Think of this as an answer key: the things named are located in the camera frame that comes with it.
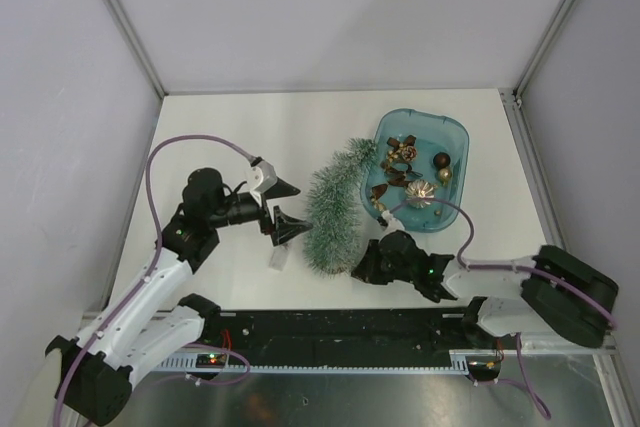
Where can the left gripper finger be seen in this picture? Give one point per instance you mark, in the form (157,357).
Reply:
(286,228)
(272,187)

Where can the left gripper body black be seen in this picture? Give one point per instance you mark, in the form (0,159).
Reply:
(237,210)

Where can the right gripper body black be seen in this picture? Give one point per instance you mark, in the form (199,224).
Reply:
(380,271)

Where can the clear plastic packet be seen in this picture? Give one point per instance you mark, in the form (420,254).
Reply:
(279,257)

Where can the small frosted christmas tree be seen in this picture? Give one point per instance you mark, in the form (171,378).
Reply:
(331,247)

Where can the large silver ribbed bauble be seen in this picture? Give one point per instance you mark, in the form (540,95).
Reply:
(419,193)

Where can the blue plastic tub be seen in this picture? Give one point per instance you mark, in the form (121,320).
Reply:
(420,169)

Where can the frosted pine cone ornament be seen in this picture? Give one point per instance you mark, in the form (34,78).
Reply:
(407,153)

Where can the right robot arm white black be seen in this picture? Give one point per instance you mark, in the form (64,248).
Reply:
(548,291)

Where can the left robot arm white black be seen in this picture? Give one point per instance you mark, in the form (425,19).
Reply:
(103,364)

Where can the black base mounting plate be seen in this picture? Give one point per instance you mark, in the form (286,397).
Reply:
(262,333)

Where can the small gold glitter bauble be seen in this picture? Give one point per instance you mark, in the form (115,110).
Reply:
(445,175)

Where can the dark red bauble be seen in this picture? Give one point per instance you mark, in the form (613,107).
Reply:
(441,160)

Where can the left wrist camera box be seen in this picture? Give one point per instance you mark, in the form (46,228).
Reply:
(260,176)

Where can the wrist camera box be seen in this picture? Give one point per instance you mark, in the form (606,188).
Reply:
(260,176)
(390,223)

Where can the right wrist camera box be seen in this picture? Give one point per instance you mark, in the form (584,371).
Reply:
(390,223)

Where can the grey slotted cable duct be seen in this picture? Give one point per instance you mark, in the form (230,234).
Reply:
(412,362)

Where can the left aluminium frame post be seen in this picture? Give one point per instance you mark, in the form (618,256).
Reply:
(135,45)

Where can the aluminium frame post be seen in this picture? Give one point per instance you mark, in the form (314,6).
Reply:
(135,45)
(559,18)

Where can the right aluminium frame post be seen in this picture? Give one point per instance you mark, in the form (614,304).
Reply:
(559,18)

